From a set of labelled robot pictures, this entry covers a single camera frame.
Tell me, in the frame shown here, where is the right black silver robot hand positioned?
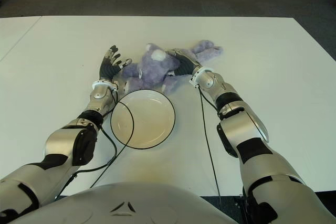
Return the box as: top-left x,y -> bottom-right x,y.
166,48 -> 204,77

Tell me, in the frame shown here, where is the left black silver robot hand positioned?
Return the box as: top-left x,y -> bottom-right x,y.
98,45 -> 132,83

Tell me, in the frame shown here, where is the purple plush bear doll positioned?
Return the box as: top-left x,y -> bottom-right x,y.
115,39 -> 224,95

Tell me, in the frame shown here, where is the white plate with black rim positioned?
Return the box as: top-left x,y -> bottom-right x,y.
110,89 -> 176,150

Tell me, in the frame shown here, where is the silver robot torso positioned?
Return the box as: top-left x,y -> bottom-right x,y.
34,182 -> 233,224

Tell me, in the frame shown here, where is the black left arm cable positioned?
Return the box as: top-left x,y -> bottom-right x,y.
54,90 -> 135,201

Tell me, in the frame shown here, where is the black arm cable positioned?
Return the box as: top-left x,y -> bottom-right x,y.
54,90 -> 135,201
197,87 -> 223,206

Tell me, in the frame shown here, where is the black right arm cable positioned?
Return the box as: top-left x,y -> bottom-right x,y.
197,87 -> 223,206

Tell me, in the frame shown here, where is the black metal frame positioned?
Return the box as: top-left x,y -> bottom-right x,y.
234,196 -> 250,224

